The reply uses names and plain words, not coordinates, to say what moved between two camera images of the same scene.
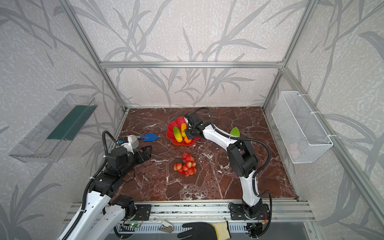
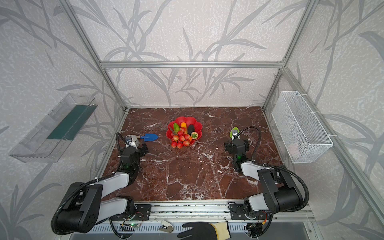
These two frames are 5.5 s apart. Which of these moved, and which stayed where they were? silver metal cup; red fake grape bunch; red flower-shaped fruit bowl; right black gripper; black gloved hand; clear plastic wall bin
Moved: red fake grape bunch; right black gripper
Stayed: red flower-shaped fruit bowl; black gloved hand; silver metal cup; clear plastic wall bin
